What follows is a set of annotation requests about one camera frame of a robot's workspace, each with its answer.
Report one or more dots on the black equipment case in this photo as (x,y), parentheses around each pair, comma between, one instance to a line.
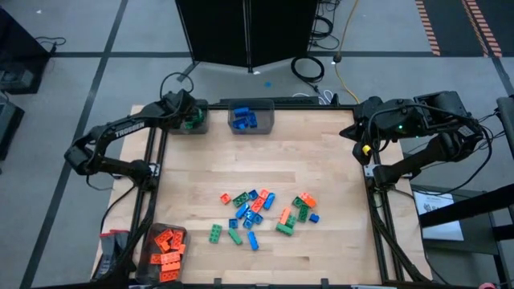
(8,128)

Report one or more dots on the black cart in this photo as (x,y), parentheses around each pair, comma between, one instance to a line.
(20,48)

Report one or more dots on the white paper sheet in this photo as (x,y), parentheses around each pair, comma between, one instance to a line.
(441,229)

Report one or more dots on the green 2x2 toy brick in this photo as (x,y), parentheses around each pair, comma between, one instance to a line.
(188,125)
(291,221)
(297,202)

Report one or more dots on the black crossbeam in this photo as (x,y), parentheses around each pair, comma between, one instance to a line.
(466,208)

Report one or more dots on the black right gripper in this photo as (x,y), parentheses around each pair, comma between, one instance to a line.
(381,120)

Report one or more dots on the black device with red trim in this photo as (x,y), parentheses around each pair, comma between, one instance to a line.
(110,249)

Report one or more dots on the blue 2x4 toy brick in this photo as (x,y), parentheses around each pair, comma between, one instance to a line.
(241,111)
(269,201)
(239,124)
(242,210)
(252,119)
(253,240)

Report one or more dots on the small yellow piece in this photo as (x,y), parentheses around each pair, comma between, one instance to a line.
(366,149)

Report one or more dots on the grey metal post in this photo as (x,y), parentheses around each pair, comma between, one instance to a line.
(507,120)

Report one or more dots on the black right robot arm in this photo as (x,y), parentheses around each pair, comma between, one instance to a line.
(441,148)

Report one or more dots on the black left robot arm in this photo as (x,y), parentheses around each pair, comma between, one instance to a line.
(128,130)

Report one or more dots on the grey translucent plastic bin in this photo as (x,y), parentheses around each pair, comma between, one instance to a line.
(188,131)
(265,120)
(146,249)

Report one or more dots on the red round object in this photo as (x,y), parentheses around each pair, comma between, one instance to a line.
(488,286)

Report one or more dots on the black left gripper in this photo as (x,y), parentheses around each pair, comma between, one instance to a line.
(178,110)

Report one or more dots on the black partition panel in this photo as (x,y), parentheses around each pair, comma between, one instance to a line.
(281,28)
(217,28)

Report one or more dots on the green 2x4 toy brick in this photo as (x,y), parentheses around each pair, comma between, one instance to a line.
(241,199)
(215,233)
(197,116)
(284,229)
(235,236)
(303,212)

